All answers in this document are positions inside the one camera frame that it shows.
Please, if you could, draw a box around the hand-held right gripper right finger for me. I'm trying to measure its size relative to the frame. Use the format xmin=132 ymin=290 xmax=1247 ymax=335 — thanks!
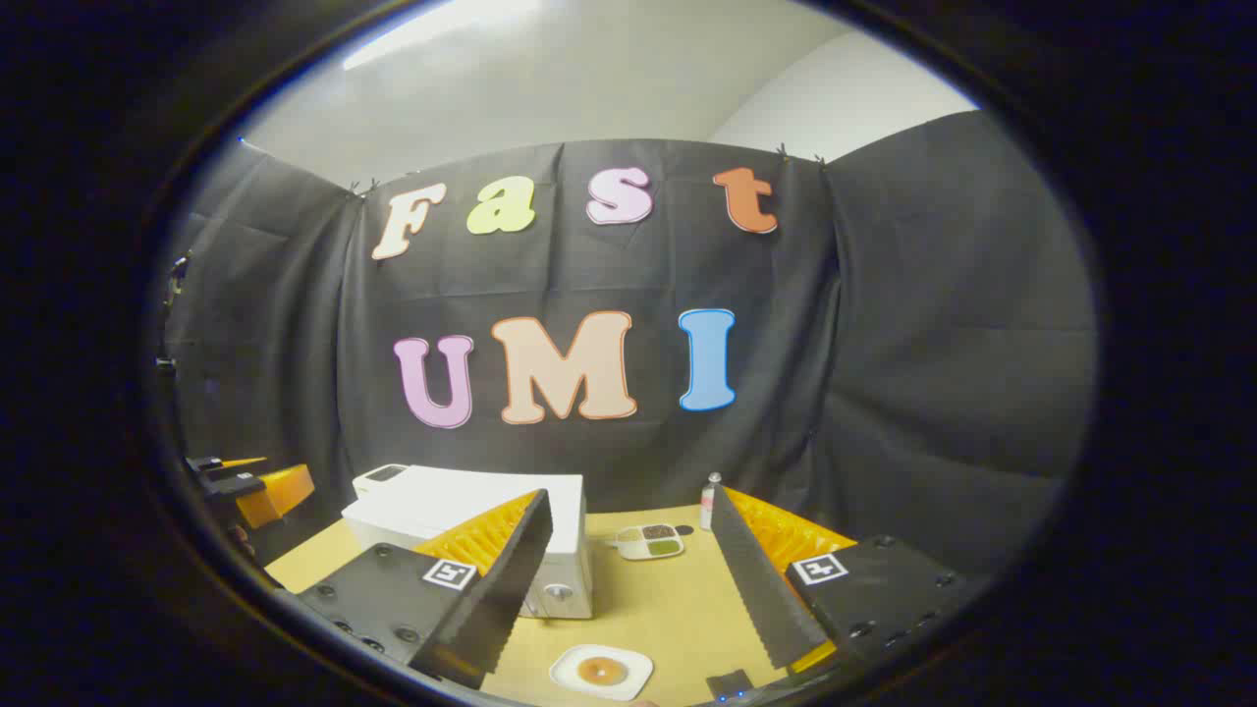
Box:
xmin=709 ymin=483 xmax=983 ymax=679

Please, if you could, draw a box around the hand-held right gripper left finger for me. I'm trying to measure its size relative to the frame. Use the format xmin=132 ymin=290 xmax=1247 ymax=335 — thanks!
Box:
xmin=295 ymin=488 xmax=554 ymax=690

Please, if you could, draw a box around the white microwave oven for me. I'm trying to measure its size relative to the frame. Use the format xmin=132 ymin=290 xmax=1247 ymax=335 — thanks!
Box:
xmin=341 ymin=463 xmax=595 ymax=621

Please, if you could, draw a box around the white square plate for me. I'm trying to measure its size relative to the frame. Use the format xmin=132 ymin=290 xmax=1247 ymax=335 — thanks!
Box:
xmin=549 ymin=643 xmax=655 ymax=702

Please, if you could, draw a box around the white divided dish of grains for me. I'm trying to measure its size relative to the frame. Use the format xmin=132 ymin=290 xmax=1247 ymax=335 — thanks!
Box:
xmin=614 ymin=523 xmax=685 ymax=562

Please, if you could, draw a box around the black backdrop cloth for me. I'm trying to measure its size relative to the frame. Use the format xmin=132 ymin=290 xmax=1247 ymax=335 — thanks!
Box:
xmin=157 ymin=110 xmax=1099 ymax=590

